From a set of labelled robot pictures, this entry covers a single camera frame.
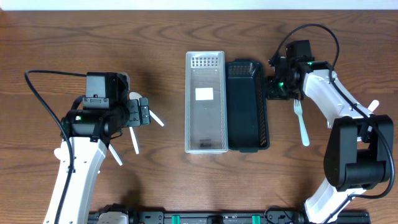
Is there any black plastic mesh basket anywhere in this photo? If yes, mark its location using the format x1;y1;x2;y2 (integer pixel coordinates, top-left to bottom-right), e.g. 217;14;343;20
225;59;270;153

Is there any white plastic spoon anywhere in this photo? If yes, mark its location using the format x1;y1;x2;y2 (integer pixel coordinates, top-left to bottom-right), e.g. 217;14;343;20
368;100;379;112
129;92;164;127
54;148;64;161
129;127;139;154
108;144;123;166

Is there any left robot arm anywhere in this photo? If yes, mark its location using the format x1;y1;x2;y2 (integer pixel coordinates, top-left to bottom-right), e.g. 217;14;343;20
44;72;150;223

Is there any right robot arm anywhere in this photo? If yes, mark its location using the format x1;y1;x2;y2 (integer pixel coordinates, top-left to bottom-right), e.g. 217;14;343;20
266;40;395;223

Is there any white label sticker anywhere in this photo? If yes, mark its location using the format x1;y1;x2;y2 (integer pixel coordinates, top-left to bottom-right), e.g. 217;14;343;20
195;88;214;101

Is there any clear plastic mesh basket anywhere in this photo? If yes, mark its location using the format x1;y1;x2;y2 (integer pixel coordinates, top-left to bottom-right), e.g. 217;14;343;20
185;51;228;154

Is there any right black cable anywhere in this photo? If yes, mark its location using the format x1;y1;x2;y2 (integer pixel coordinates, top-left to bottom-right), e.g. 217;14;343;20
273;23;396;200

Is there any black cable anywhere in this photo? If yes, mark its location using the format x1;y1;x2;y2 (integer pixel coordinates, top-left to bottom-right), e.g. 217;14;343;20
273;23;396;200
24;69;88;224

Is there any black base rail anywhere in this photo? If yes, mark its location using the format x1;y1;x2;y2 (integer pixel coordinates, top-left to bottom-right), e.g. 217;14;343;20
88;203;373;224

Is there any left black cable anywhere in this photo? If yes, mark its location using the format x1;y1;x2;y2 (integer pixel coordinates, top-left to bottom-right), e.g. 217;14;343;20
24;69;88;224

